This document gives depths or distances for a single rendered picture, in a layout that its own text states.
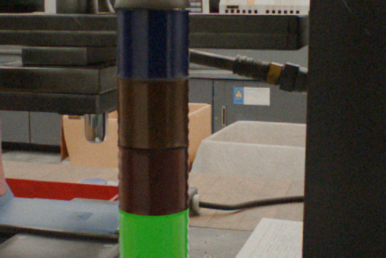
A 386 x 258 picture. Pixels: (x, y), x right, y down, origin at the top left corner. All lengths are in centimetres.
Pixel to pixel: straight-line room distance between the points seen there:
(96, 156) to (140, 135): 270
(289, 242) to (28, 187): 35
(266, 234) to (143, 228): 58
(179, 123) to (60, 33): 28
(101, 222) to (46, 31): 19
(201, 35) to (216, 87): 470
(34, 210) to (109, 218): 8
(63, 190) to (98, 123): 38
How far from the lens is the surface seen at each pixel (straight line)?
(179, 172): 38
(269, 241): 93
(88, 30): 62
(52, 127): 585
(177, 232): 39
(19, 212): 74
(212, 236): 95
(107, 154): 305
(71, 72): 59
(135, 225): 39
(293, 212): 106
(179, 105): 38
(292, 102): 518
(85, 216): 72
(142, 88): 37
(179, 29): 37
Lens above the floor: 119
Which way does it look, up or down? 10 degrees down
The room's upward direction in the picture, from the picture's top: straight up
